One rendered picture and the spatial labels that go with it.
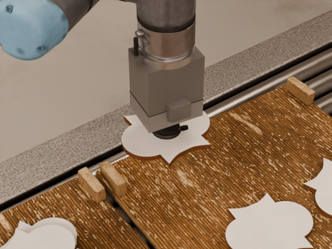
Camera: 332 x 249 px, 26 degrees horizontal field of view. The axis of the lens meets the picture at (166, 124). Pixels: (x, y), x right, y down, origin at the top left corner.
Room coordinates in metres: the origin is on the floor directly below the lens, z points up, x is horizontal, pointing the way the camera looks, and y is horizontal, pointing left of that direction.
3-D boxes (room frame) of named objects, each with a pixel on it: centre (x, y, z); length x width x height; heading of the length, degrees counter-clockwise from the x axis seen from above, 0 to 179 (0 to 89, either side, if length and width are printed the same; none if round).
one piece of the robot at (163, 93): (0.76, 0.00, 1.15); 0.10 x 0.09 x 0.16; 27
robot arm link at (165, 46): (0.77, 0.00, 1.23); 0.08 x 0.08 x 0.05
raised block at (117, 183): (0.78, 0.08, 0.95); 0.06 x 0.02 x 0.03; 34
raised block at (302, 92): (1.00, -0.24, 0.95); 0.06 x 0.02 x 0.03; 34
